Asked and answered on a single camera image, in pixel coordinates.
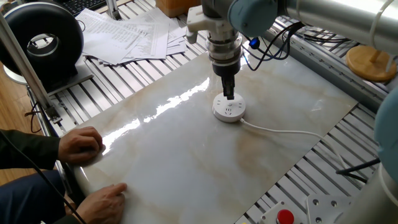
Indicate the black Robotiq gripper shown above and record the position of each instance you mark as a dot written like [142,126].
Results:
[227,71]

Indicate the round white power strip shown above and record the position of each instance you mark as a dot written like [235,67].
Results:
[228,115]

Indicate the marble pattern board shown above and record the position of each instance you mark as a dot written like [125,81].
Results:
[186,161]

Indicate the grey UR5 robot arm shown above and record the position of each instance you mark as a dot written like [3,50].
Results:
[326,15]

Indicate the person's left forearm dark sleeve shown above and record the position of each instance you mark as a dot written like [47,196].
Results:
[28,149]

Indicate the person's left hand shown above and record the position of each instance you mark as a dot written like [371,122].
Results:
[81,144]

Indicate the person's right hand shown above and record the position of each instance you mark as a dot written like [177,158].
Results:
[102,207]

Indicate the printed paper sheet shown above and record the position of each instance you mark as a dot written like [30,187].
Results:
[161,18]
[178,46]
[109,37]

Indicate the wooden box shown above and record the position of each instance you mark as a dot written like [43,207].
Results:
[177,7]

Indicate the round wooden stand base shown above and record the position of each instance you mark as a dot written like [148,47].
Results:
[367,67]

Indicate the black computer keyboard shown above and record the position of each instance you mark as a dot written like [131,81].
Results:
[84,5]

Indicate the blue trousers leg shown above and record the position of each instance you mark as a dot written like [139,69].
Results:
[25,199]

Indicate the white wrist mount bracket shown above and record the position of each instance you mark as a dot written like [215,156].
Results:
[202,21]

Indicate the aluminium table rail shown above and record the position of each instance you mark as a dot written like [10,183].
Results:
[329,71]

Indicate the red button switch box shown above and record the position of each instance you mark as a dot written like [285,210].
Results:
[284,216]

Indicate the silver metal post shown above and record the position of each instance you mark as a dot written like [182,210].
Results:
[112,9]

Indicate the grey metal base plate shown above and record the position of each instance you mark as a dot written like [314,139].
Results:
[81,77]

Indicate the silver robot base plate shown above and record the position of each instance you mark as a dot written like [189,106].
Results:
[323,211]

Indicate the aluminium frame bar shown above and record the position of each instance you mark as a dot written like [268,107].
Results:
[25,65]

